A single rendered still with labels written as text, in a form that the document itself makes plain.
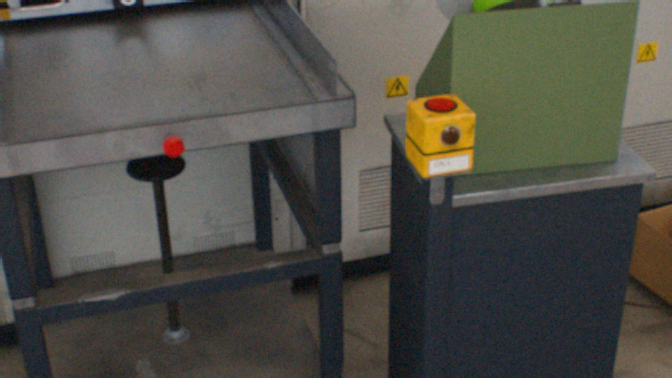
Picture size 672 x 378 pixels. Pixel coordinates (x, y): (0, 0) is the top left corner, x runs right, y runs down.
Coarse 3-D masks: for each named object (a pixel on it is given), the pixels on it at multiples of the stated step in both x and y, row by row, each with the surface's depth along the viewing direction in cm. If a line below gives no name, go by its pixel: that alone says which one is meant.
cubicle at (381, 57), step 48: (288, 0) 221; (336, 0) 222; (384, 0) 226; (432, 0) 229; (336, 48) 228; (384, 48) 232; (432, 48) 235; (384, 96) 238; (384, 144) 244; (384, 192) 251; (384, 240) 258
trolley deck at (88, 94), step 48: (240, 0) 204; (48, 48) 181; (96, 48) 181; (144, 48) 180; (192, 48) 180; (240, 48) 180; (48, 96) 162; (96, 96) 161; (144, 96) 161; (192, 96) 161; (240, 96) 161; (288, 96) 160; (48, 144) 148; (96, 144) 150; (144, 144) 153; (192, 144) 155
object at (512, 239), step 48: (576, 192) 156; (624, 192) 158; (480, 240) 156; (528, 240) 158; (576, 240) 160; (624, 240) 163; (480, 288) 161; (528, 288) 163; (576, 288) 165; (624, 288) 168; (480, 336) 166; (528, 336) 168; (576, 336) 171
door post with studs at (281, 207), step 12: (276, 192) 244; (276, 204) 245; (288, 204) 247; (276, 216) 247; (288, 216) 248; (276, 228) 249; (288, 228) 250; (276, 240) 251; (288, 240) 252; (288, 252) 253
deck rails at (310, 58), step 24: (264, 0) 201; (0, 24) 192; (264, 24) 190; (288, 24) 183; (0, 48) 180; (288, 48) 178; (312, 48) 169; (0, 72) 170; (312, 72) 168; (336, 72) 157; (0, 96) 161; (336, 96) 159; (0, 120) 153; (0, 144) 146
